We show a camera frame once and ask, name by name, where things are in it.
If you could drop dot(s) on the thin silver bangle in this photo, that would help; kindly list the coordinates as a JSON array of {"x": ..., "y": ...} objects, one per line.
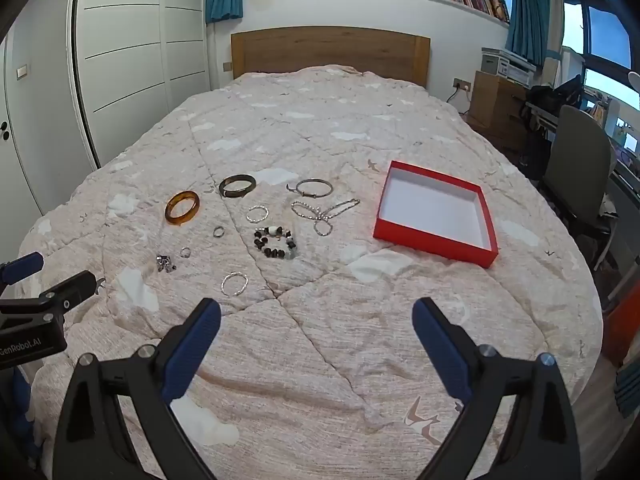
[{"x": 325, "y": 191}]

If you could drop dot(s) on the amber bangle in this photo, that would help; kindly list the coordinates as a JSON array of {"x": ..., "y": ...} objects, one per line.
[{"x": 171, "y": 212}]

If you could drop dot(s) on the cluster of silver earrings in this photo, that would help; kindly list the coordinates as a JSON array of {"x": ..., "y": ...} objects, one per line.
[{"x": 165, "y": 263}]

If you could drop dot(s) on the dark brown bangle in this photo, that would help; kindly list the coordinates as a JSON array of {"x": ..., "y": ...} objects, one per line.
[{"x": 226, "y": 191}]

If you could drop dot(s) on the black bag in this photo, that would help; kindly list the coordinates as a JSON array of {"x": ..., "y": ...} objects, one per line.
[{"x": 555, "y": 97}]

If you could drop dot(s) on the long teal curtain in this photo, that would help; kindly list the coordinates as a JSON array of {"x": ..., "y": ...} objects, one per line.
[{"x": 527, "y": 15}]

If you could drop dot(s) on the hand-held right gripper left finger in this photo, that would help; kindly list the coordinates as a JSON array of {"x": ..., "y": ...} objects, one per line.
[{"x": 195, "y": 350}]

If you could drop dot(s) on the wooden cabinet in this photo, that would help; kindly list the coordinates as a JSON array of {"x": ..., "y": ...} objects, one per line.
[{"x": 495, "y": 105}]

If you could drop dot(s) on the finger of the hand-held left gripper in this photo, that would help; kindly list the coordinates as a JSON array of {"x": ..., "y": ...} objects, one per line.
[
  {"x": 22, "y": 266},
  {"x": 65, "y": 292}
]

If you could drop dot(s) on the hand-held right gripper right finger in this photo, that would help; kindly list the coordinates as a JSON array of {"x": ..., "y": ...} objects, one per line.
[{"x": 440, "y": 355}]

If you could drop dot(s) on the grey office chair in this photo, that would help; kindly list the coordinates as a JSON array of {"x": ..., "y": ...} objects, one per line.
[{"x": 575, "y": 160}]

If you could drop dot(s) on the white wardrobe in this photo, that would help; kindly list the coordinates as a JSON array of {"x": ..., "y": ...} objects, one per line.
[{"x": 130, "y": 60}]

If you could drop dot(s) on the white printer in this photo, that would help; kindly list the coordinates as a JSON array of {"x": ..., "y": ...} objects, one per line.
[{"x": 505, "y": 65}]

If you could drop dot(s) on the wall outlet with plug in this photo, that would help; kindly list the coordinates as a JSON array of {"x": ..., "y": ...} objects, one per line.
[{"x": 461, "y": 84}]

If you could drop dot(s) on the wooden headboard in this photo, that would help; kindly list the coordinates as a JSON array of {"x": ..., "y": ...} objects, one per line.
[{"x": 330, "y": 52}]

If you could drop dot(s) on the red shallow box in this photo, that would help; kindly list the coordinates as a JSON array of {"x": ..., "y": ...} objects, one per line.
[{"x": 430, "y": 240}]

